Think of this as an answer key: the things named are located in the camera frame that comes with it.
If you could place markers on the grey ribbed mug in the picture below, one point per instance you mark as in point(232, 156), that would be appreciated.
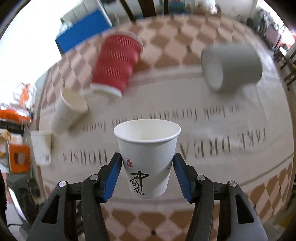
point(226, 67)

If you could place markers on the blue storage box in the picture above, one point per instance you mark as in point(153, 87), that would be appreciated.
point(92, 24)

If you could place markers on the white cup with calligraphy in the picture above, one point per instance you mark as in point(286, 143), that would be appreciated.
point(147, 148)

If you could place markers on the crumpled white orange wrapper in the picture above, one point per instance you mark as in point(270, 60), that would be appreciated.
point(25, 96)

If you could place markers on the white cup with birds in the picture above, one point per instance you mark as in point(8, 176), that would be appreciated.
point(69, 109)

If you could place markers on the red ribbed paper cup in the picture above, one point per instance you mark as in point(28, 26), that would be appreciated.
point(118, 57)

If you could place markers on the white cup with grass print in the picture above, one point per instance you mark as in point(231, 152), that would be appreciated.
point(41, 143)

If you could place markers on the orange box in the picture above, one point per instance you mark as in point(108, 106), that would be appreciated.
point(19, 158)

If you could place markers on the dark wooden chair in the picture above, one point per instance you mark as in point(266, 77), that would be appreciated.
point(147, 7)

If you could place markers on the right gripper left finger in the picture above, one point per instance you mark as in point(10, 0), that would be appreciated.
point(57, 218)

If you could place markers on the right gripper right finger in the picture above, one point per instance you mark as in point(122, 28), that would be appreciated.
point(237, 217)

